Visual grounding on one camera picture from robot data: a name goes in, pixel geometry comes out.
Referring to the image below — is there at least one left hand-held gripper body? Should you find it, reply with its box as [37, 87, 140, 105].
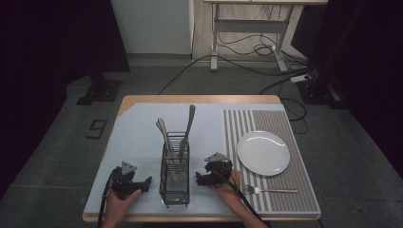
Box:
[109, 161, 141, 200]

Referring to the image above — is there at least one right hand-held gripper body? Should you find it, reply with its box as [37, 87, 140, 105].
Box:
[203, 152, 234, 186]

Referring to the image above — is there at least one person's left hand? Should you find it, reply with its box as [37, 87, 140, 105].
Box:
[104, 188, 143, 221]

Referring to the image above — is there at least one person's right hand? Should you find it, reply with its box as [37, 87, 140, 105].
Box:
[207, 168, 243, 207]

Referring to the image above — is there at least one white round plate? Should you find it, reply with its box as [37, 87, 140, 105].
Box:
[236, 130, 291, 177]

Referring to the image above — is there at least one pale blue table mat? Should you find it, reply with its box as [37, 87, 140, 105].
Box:
[83, 102, 288, 219]

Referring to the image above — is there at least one silver cutlery piece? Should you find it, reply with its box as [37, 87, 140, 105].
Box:
[155, 120, 169, 150]
[157, 117, 175, 152]

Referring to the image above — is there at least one silver fork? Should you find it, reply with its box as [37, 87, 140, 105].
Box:
[243, 184, 299, 196]

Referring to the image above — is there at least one grey striped placemat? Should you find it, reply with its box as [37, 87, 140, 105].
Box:
[222, 109, 321, 217]

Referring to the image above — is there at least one black stand base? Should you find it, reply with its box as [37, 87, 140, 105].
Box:
[75, 71, 125, 106]
[297, 77, 349, 110]

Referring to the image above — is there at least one white power strip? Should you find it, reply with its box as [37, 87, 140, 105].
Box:
[289, 73, 314, 85]

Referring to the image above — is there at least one black curtain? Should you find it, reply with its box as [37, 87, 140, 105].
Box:
[0, 0, 131, 200]
[290, 0, 403, 180]

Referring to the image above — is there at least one white metal-framed desk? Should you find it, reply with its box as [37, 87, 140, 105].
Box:
[203, 0, 329, 73]

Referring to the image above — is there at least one white panel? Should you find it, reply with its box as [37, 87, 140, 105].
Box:
[110, 0, 195, 55]

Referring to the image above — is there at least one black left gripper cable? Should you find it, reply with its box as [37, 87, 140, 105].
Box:
[97, 167, 119, 228]

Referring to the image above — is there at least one black wire cutlery holder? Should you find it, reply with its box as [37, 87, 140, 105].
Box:
[159, 130, 191, 209]

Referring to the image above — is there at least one looped black floor cable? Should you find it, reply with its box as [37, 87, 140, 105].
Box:
[259, 75, 309, 135]

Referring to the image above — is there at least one long black floor cable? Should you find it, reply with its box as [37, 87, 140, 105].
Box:
[158, 54, 315, 96]

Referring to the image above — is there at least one black cable tangle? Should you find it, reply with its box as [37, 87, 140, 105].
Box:
[218, 31, 288, 59]

